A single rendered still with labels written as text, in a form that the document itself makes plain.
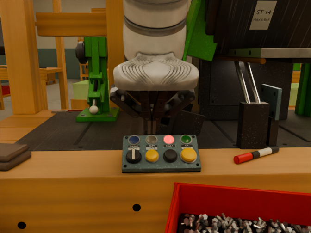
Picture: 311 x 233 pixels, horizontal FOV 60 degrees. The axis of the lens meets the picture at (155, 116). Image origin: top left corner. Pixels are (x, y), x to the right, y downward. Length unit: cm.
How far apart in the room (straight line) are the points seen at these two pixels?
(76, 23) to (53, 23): 9
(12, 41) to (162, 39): 92
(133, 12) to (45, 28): 95
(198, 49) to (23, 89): 72
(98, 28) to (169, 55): 88
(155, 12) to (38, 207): 42
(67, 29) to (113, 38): 22
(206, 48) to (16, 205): 55
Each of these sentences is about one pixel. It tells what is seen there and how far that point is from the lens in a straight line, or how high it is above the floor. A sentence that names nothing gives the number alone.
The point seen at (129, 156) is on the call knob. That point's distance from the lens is 51.
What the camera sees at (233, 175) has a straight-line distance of 54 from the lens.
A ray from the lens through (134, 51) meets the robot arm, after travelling 31.
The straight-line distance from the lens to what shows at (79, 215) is 56.
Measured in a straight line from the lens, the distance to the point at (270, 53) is 57.
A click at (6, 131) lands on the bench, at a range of 96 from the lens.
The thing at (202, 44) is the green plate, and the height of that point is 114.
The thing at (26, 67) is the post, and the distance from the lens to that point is 116.
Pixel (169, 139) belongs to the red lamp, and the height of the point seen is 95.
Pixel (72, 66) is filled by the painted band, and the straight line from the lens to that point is 1194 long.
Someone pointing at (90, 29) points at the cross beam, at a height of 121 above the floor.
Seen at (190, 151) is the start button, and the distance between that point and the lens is 52.
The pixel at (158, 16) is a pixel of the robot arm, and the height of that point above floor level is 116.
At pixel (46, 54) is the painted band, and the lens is 1247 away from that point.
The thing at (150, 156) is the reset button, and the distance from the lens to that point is 51.
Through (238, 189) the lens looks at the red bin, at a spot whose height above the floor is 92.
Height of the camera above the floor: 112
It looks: 14 degrees down
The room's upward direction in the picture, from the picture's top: straight up
